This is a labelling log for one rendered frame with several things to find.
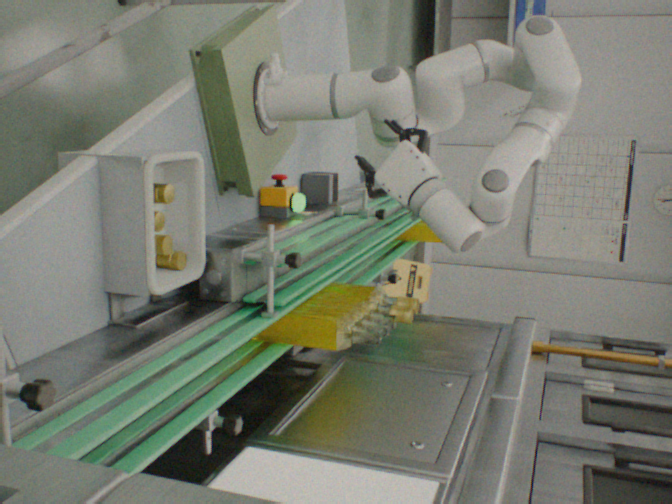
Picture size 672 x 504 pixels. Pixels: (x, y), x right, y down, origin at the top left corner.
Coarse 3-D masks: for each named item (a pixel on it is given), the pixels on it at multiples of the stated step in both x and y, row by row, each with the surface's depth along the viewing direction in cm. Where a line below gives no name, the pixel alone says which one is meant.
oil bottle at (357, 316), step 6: (300, 306) 141; (306, 306) 142; (312, 306) 142; (318, 306) 142; (324, 306) 142; (330, 306) 142; (324, 312) 138; (330, 312) 138; (336, 312) 138; (342, 312) 138; (348, 312) 138; (354, 312) 139; (360, 312) 140; (354, 318) 136; (360, 318) 137; (360, 324) 137
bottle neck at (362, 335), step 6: (354, 330) 132; (360, 330) 132; (366, 330) 132; (372, 330) 131; (378, 330) 131; (354, 336) 132; (360, 336) 131; (366, 336) 131; (372, 336) 131; (378, 336) 131; (360, 342) 132; (366, 342) 131; (372, 342) 131; (378, 342) 131
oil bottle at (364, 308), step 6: (306, 300) 146; (312, 300) 146; (318, 300) 146; (324, 300) 146; (330, 300) 147; (336, 300) 147; (342, 300) 147; (348, 300) 147; (336, 306) 143; (342, 306) 143; (348, 306) 143; (354, 306) 143; (360, 306) 143; (366, 306) 144; (366, 312) 142; (372, 312) 143; (366, 318) 142
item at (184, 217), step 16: (160, 160) 111; (176, 160) 116; (192, 160) 123; (144, 176) 109; (160, 176) 125; (176, 176) 125; (192, 176) 125; (176, 192) 126; (192, 192) 125; (160, 208) 126; (176, 208) 126; (192, 208) 126; (176, 224) 127; (192, 224) 126; (176, 240) 128; (192, 240) 127; (192, 256) 128; (160, 272) 123; (176, 272) 125; (192, 272) 126; (160, 288) 115
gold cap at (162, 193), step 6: (156, 186) 119; (162, 186) 119; (168, 186) 119; (156, 192) 119; (162, 192) 118; (168, 192) 119; (174, 192) 121; (156, 198) 119; (162, 198) 119; (168, 198) 120
